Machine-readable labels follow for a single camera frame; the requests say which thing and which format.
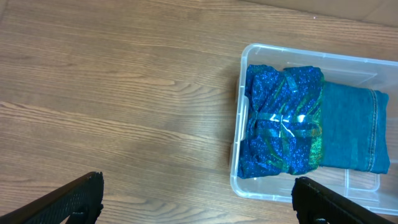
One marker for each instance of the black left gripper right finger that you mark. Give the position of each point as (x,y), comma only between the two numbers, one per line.
(314,203)

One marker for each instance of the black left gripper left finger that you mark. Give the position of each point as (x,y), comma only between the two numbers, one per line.
(79,201)

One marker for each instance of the blue sequined fabric bundle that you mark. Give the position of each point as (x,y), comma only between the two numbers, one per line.
(284,129)

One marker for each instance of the blue denim jeans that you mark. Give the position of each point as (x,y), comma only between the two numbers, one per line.
(354,128)

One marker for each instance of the clear plastic storage bin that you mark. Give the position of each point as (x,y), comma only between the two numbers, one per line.
(375,192)

